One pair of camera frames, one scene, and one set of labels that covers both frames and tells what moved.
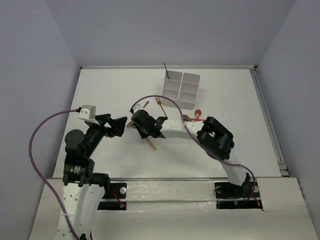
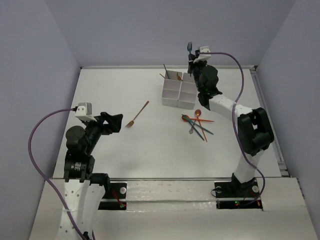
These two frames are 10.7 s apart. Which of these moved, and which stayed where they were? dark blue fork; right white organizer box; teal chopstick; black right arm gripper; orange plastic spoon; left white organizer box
Moved: dark blue fork; black right arm gripper
Stayed: teal chopstick; left white organizer box; right white organizer box; orange plastic spoon
